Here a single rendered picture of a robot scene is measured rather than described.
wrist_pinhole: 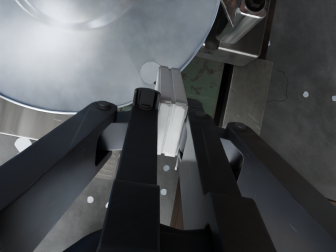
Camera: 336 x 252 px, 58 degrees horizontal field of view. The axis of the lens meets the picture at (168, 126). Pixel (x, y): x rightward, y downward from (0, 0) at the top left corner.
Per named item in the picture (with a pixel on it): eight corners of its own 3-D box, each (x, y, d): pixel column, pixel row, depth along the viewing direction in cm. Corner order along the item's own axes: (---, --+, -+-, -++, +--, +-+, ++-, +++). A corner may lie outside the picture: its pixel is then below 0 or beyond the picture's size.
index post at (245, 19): (236, 45, 39) (269, 17, 29) (213, 39, 38) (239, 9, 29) (240, 23, 39) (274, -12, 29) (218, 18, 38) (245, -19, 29)
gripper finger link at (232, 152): (187, 134, 13) (253, 144, 14) (180, 95, 18) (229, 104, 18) (180, 162, 14) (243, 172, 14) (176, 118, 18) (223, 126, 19)
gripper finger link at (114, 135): (150, 159, 14) (83, 149, 13) (152, 115, 18) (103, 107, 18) (155, 129, 13) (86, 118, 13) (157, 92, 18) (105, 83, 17)
